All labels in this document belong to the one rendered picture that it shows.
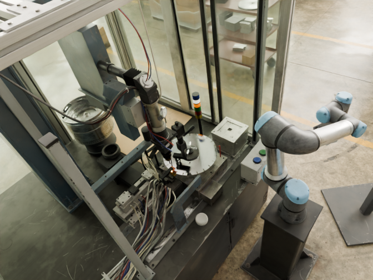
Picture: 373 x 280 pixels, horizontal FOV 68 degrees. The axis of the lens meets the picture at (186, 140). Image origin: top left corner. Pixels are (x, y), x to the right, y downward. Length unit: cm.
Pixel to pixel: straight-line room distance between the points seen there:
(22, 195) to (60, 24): 176
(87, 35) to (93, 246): 112
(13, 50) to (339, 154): 283
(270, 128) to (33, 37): 91
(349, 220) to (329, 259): 37
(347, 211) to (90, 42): 224
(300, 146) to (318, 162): 176
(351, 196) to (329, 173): 28
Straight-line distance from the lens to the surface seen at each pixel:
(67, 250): 182
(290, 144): 116
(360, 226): 262
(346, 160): 301
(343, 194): 274
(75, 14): 60
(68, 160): 81
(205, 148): 169
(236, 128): 187
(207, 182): 167
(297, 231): 165
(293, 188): 150
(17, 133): 156
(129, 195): 166
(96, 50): 140
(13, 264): 197
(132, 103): 126
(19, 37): 55
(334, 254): 248
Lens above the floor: 220
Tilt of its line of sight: 46 degrees down
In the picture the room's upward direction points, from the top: 12 degrees counter-clockwise
